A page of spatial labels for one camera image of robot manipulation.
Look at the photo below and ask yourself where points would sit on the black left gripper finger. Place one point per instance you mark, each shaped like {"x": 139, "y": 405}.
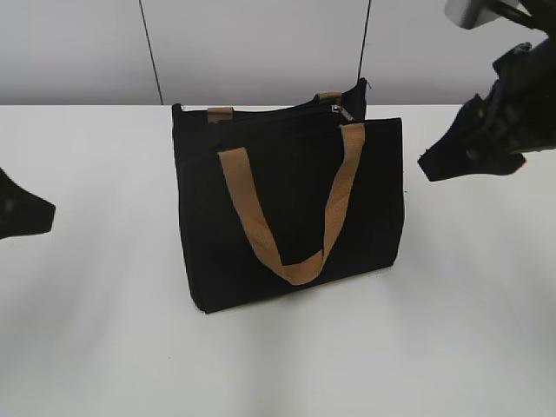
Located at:
{"x": 23, "y": 213}

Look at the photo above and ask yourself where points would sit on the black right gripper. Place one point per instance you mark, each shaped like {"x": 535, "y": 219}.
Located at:
{"x": 519, "y": 118}

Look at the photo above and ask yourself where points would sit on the silver zipper pull with ring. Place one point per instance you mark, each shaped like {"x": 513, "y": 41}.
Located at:
{"x": 342, "y": 111}

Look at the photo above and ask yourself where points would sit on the black tote bag tan handles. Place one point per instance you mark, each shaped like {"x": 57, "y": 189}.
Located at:
{"x": 272, "y": 202}

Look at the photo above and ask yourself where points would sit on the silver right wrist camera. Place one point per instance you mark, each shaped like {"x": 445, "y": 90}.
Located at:
{"x": 469, "y": 14}

